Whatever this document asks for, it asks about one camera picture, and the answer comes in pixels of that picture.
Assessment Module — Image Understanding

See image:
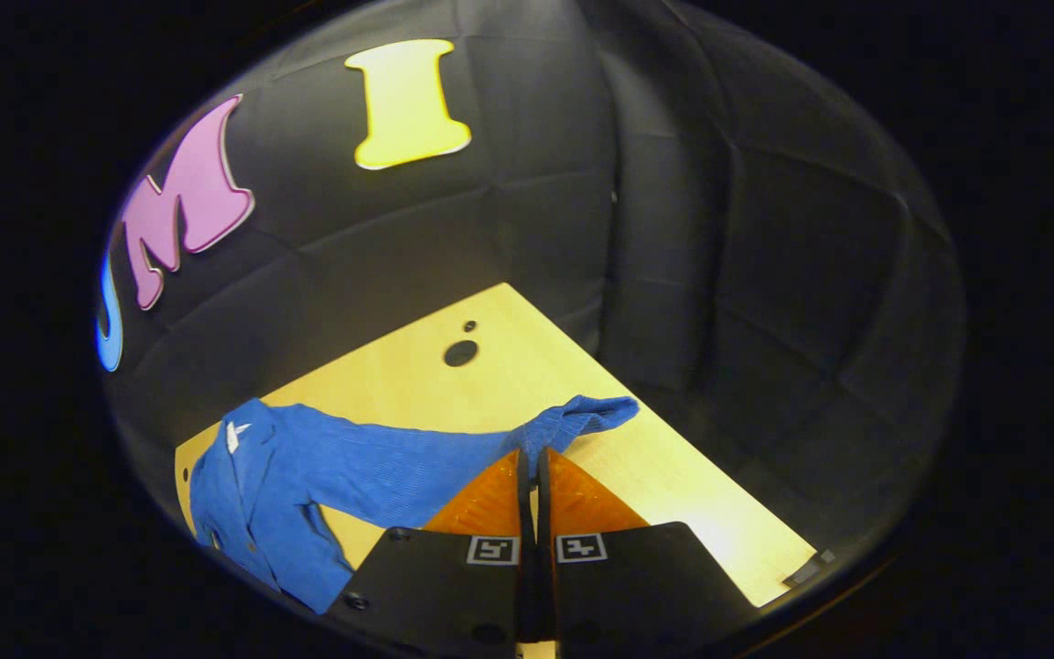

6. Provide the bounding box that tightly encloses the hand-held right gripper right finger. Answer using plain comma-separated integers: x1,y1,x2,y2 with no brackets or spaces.
536,448,758,647

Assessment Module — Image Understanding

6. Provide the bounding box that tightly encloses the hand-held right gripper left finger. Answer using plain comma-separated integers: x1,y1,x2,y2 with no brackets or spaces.
321,448,533,647

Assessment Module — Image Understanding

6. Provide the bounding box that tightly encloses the blue shirt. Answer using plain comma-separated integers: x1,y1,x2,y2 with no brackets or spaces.
188,394,640,614

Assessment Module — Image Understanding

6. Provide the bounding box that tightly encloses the small grey strip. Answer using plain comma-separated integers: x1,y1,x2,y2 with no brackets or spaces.
783,549,836,588

